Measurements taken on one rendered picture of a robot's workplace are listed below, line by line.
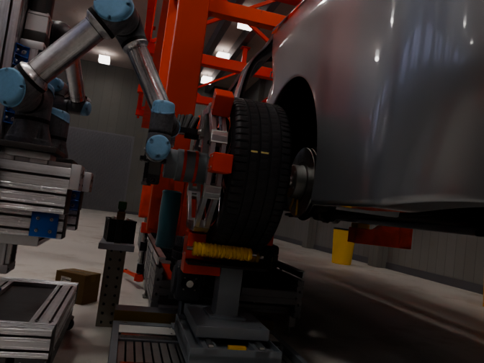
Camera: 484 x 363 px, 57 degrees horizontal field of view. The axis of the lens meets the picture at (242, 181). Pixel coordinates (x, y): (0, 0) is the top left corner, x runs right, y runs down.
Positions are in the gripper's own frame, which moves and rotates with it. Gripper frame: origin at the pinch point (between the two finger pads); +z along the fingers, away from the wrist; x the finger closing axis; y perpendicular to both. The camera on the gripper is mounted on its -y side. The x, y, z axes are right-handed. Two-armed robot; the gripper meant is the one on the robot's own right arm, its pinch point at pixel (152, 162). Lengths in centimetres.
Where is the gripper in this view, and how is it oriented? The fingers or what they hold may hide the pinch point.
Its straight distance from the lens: 177.9
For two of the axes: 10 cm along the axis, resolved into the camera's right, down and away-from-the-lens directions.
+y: 1.3, -9.9, 0.7
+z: -2.5, 0.4, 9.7
